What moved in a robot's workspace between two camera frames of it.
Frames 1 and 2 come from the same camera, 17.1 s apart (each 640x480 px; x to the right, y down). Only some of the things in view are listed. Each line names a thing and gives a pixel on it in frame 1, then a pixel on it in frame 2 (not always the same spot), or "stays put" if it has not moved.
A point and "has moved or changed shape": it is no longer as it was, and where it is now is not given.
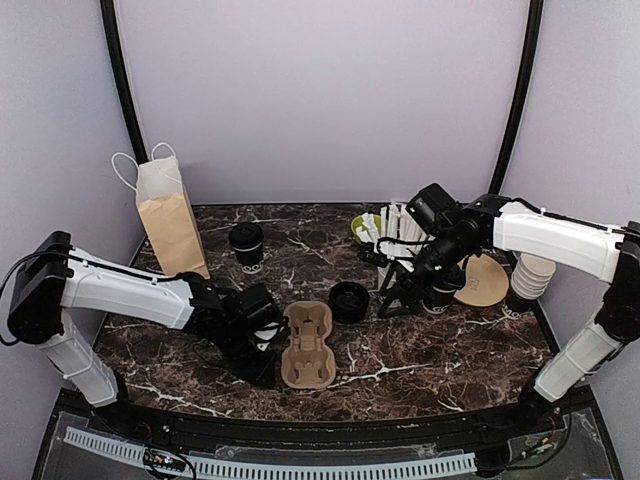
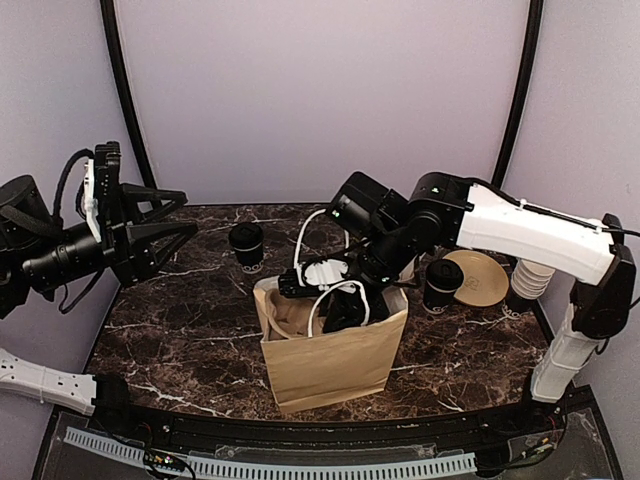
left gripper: [259, 373] → [127, 247]
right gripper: [407, 295] → [342, 305]
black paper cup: [438, 302] stays put
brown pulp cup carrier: [308, 362] has moved or changed shape
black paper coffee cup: [251, 261] stays put
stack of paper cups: [531, 276] stays put
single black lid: [246, 236] stays put
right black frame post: [520, 98] stays put
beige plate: [487, 282] stays put
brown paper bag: [165, 210] → [310, 371]
